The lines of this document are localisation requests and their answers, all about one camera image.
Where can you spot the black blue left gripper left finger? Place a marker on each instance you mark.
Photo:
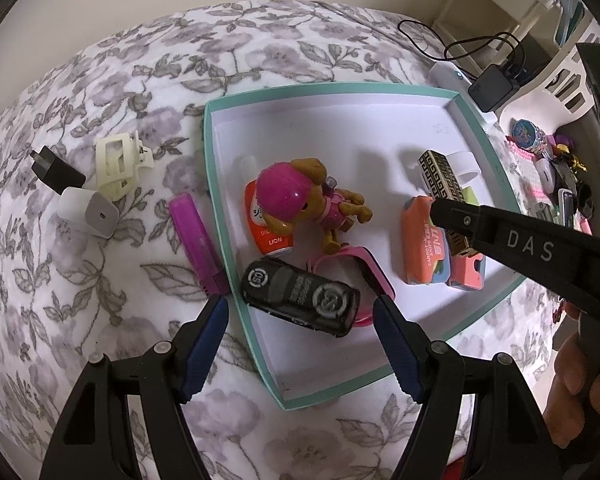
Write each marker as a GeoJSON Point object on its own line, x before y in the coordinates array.
{"type": "Point", "coordinates": [93, 437]}

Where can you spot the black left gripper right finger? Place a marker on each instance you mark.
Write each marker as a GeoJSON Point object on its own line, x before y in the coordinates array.
{"type": "Point", "coordinates": [563, 260]}

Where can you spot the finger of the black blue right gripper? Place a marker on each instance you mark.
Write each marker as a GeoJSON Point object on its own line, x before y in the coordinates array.
{"type": "Point", "coordinates": [508, 436]}

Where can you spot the gold patterned hair clip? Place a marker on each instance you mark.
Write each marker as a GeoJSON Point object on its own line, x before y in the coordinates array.
{"type": "Point", "coordinates": [440, 181]}

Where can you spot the black toy car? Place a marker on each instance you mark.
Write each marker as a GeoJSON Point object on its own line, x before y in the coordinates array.
{"type": "Point", "coordinates": [300, 297]}

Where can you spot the white usb charger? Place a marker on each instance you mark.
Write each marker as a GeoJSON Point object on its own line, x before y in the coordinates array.
{"type": "Point", "coordinates": [89, 210]}

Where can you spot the black power adapter cube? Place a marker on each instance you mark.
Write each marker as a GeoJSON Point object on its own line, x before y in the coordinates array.
{"type": "Point", "coordinates": [54, 172]}

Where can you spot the person's hand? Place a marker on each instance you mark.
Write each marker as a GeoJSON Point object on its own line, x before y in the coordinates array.
{"type": "Point", "coordinates": [564, 413]}

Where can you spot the pink case in box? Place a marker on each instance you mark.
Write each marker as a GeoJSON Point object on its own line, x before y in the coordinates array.
{"type": "Point", "coordinates": [467, 273]}

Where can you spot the colourful round badge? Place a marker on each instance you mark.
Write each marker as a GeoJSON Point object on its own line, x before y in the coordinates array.
{"type": "Point", "coordinates": [527, 136]}

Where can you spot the orange eraser pack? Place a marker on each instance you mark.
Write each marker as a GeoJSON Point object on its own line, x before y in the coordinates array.
{"type": "Point", "coordinates": [426, 252]}

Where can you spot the black square charger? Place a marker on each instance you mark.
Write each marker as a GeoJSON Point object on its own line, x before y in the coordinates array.
{"type": "Point", "coordinates": [492, 88]}

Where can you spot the floral white grey blanket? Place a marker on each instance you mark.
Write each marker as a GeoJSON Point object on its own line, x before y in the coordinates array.
{"type": "Point", "coordinates": [65, 294]}

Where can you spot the purple folding comb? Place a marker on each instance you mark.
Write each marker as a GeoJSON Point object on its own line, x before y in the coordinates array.
{"type": "Point", "coordinates": [198, 246]}

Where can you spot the white power bank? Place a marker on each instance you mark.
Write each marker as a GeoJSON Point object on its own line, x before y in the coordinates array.
{"type": "Point", "coordinates": [446, 75]}

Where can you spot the cream shelf unit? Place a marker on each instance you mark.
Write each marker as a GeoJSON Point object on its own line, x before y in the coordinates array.
{"type": "Point", "coordinates": [535, 41]}

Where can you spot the teal white cardboard box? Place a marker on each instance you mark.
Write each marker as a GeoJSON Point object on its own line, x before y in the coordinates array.
{"type": "Point", "coordinates": [369, 136]}

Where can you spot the orange lion bottle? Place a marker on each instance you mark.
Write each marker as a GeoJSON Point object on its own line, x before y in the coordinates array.
{"type": "Point", "coordinates": [268, 242]}

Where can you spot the cream plastic hair claw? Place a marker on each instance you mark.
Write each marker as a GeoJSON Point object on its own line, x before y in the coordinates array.
{"type": "Point", "coordinates": [118, 160]}

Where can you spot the pink puppy toy figure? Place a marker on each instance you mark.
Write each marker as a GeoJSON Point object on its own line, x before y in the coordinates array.
{"type": "Point", "coordinates": [290, 193]}

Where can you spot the pink strap band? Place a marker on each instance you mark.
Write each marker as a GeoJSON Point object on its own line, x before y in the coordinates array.
{"type": "Point", "coordinates": [374, 277]}

